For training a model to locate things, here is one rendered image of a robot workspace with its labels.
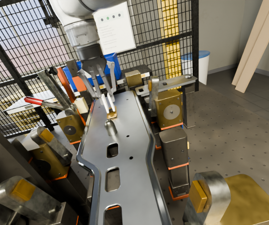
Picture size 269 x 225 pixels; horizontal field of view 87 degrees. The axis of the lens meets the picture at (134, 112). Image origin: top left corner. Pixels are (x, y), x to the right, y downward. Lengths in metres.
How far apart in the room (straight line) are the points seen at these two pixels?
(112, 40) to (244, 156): 0.94
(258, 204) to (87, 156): 0.35
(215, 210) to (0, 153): 0.33
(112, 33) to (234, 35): 3.13
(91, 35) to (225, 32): 3.41
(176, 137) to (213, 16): 3.27
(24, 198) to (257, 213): 0.33
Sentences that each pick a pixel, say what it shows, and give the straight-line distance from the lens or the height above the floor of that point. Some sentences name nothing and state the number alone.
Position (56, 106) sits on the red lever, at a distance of 0.58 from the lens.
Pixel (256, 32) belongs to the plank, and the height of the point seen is 0.79.
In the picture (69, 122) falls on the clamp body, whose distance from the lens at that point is 0.57.
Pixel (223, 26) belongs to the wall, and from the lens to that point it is 3.69.
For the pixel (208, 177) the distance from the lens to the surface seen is 0.19.
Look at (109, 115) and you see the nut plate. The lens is 0.54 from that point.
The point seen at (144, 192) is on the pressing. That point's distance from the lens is 0.31.
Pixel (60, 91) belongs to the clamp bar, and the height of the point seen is 1.13.
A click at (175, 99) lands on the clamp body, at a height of 1.03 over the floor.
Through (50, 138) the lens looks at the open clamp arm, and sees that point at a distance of 0.43.
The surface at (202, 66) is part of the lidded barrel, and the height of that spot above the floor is 0.42.
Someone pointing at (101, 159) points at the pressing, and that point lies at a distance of 0.39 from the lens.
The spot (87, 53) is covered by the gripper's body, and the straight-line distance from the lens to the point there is 0.47.
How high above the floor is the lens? 1.26
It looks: 30 degrees down
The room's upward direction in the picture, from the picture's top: 15 degrees counter-clockwise
